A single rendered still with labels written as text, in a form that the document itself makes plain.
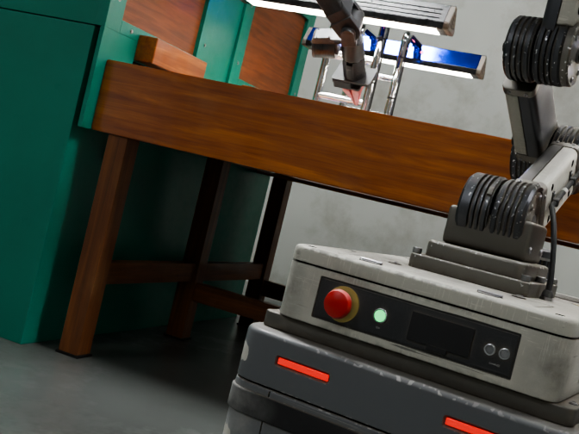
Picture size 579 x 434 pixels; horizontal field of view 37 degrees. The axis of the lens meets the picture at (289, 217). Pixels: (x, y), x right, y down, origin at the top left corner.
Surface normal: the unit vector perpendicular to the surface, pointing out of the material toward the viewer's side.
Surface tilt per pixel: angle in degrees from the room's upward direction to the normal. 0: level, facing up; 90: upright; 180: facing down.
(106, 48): 90
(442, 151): 90
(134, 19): 90
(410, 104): 90
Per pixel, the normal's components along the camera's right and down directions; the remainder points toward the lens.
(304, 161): -0.35, -0.05
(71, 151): 0.91, 0.23
